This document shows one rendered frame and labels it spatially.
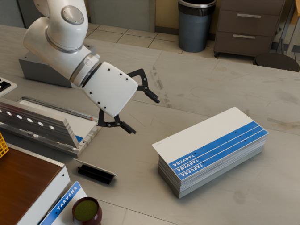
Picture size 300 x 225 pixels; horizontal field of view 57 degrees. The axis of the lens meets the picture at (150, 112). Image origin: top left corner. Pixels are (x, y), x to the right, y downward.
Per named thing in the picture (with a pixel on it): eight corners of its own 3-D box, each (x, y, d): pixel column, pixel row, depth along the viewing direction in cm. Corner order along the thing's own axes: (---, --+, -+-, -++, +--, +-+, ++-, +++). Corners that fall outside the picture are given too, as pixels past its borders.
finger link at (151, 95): (143, 76, 68) (164, 93, 69) (135, 86, 68) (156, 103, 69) (144, 75, 65) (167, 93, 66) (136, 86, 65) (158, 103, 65)
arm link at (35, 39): (97, 43, 63) (85, 67, 70) (49, 5, 61) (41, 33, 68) (77, 64, 58) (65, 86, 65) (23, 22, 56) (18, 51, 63)
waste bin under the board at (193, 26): (211, 41, 374) (219, -7, 333) (206, 57, 341) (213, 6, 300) (179, 36, 384) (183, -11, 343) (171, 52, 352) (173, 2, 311)
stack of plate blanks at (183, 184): (237, 131, 117) (243, 113, 110) (261, 151, 108) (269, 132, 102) (157, 172, 101) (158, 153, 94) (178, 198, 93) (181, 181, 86)
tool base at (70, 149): (105, 123, 121) (104, 117, 118) (77, 157, 106) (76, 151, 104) (25, 99, 133) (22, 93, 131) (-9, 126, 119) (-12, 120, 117)
